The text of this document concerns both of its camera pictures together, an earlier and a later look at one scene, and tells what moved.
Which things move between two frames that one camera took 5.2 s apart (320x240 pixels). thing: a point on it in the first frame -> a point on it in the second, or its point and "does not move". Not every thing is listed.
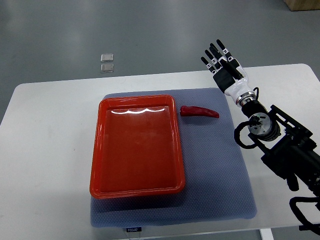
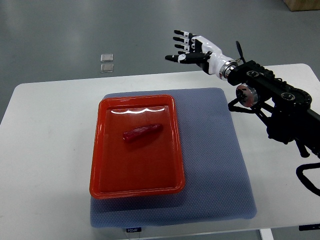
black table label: [134, 229] does not move
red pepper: [194, 111] -> [142, 132]
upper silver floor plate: [107, 57] does not move
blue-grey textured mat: [217, 185] does not move
